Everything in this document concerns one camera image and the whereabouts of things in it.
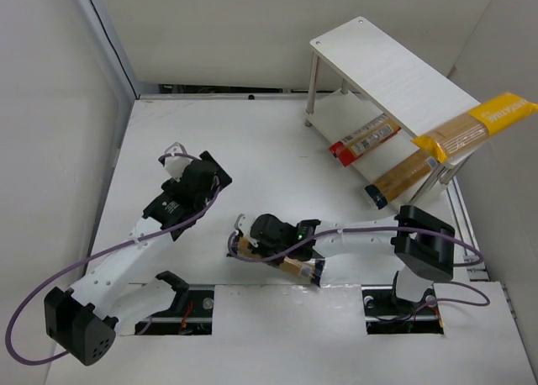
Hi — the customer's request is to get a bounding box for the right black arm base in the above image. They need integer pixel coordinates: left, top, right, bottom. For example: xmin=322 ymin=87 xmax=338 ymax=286
xmin=361 ymin=279 xmax=444 ymax=335

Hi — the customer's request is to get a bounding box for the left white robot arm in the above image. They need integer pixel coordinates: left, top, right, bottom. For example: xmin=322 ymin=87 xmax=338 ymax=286
xmin=44 ymin=151 xmax=232 ymax=367

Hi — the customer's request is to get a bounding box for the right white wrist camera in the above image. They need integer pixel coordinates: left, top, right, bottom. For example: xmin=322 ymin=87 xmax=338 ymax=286
xmin=234 ymin=214 xmax=256 ymax=240

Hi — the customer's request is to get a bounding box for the blue spaghetti bag front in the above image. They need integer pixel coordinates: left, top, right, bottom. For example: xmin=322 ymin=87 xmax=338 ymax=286
xmin=227 ymin=231 xmax=325 ymax=287

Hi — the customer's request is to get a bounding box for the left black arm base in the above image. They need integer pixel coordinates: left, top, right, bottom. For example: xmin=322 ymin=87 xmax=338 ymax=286
xmin=134 ymin=271 xmax=215 ymax=336

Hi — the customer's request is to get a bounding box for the red spaghetti bag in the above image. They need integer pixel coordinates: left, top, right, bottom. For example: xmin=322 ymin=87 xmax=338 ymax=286
xmin=329 ymin=113 xmax=401 ymax=167

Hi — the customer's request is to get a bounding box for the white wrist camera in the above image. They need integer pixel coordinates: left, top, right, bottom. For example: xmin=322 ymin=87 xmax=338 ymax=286
xmin=158 ymin=142 xmax=193 ymax=182
xmin=234 ymin=214 xmax=256 ymax=240

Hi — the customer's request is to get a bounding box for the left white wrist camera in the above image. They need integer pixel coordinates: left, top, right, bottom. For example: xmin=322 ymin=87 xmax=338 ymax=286
xmin=158 ymin=142 xmax=193 ymax=182

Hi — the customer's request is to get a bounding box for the dark blue spaghetti bag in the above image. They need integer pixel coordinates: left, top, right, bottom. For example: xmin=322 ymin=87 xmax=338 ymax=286
xmin=364 ymin=150 xmax=438 ymax=209

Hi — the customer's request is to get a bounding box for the yellow spaghetti bag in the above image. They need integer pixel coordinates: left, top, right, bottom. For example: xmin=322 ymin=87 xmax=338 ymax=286
xmin=412 ymin=92 xmax=537 ymax=163

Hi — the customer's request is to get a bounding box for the white two-tier shelf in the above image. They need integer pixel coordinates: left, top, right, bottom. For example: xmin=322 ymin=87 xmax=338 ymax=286
xmin=306 ymin=17 xmax=479 ymax=183

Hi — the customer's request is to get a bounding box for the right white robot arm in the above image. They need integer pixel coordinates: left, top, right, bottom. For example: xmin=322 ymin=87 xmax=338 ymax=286
xmin=235 ymin=205 xmax=455 ymax=303

